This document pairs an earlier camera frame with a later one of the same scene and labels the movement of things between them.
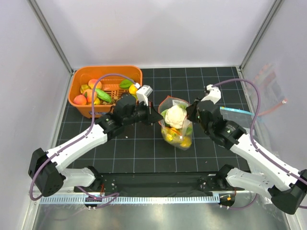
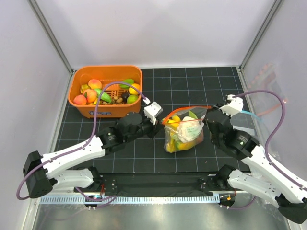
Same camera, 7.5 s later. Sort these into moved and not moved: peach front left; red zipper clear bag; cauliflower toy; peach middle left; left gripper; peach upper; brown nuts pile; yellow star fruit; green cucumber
Moved: cauliflower toy; red zipper clear bag; left gripper
Not moved: peach middle left; brown nuts pile; peach front left; yellow star fruit; peach upper; green cucumber
